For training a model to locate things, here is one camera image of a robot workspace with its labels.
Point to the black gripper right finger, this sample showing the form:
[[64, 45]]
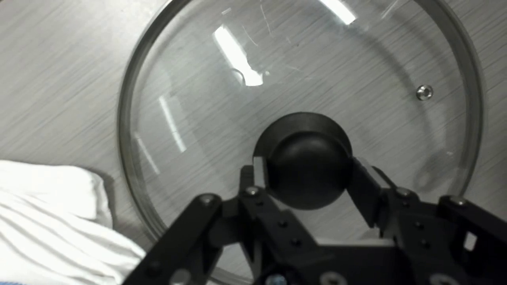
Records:
[[421, 232]]

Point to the white towel with blue stripes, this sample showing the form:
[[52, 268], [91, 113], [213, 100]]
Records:
[[47, 232]]

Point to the glass lid with black knob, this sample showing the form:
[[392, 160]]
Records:
[[210, 132]]

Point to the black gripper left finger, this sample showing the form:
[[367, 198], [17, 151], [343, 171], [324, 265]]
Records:
[[274, 227]]

